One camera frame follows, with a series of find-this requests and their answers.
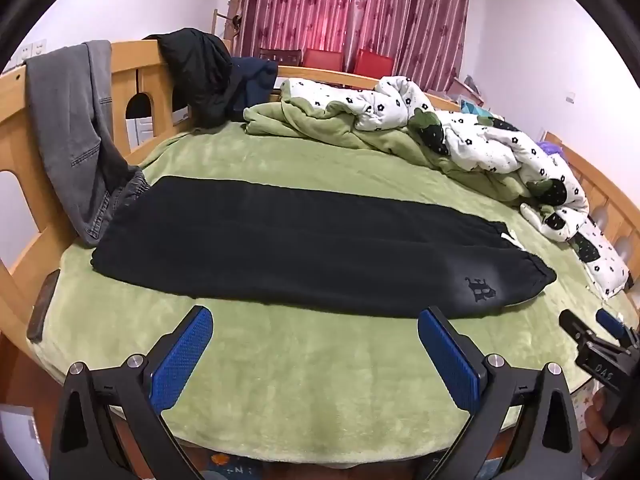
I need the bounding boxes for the red chair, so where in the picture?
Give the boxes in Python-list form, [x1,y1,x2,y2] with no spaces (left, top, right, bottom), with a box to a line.
[303,48,344,72]
[354,49,395,78]

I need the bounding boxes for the printed floor mat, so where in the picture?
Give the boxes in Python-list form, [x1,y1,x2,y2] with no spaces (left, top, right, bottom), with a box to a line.
[200,447,273,480]

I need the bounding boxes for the red patterned curtain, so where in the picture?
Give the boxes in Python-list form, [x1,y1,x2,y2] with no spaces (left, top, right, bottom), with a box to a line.
[232,0,358,68]
[350,0,472,93]

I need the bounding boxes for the black pants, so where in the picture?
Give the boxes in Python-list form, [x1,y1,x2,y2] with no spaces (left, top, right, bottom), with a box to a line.
[90,175,557,320]

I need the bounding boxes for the black jacket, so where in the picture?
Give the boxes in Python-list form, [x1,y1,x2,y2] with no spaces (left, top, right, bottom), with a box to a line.
[142,27,236,133]

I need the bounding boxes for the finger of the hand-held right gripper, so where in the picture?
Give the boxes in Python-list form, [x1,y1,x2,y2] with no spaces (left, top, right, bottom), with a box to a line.
[595,308,630,346]
[559,309,595,350]

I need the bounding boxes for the grey jeans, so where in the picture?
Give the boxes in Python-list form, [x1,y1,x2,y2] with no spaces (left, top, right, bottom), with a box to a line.
[24,40,151,247]

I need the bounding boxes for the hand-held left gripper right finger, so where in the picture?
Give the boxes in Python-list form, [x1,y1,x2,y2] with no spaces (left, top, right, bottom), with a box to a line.
[417,306,583,480]

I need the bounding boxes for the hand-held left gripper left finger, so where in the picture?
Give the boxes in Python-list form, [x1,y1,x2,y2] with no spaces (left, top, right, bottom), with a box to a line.
[49,305,215,480]

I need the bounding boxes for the wooden rack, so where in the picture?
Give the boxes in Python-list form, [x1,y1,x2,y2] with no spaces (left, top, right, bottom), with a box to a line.
[212,8,241,56]

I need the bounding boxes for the white floral pillow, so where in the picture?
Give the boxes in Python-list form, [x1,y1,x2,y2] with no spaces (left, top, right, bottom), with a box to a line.
[565,217,632,301]

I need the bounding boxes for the person's right hand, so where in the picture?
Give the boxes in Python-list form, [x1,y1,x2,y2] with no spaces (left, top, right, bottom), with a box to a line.
[580,390,633,471]

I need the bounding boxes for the dark phone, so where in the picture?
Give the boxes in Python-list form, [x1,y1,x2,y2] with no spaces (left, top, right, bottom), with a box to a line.
[26,270,62,343]

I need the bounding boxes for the green bed sheet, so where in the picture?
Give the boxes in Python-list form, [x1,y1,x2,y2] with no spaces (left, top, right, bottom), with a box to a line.
[27,120,636,466]

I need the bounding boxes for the white floral quilt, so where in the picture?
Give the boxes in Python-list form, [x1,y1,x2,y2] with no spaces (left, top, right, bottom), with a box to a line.
[243,76,591,246]

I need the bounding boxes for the navy blue garment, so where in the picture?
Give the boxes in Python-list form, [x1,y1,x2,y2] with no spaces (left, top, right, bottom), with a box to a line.
[220,56,279,121]

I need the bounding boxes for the dark wooden chair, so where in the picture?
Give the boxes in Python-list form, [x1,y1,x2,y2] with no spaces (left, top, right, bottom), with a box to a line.
[259,48,303,67]

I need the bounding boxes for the wooden bed frame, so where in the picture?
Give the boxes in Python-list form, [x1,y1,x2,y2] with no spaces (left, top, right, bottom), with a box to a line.
[0,39,640,411]

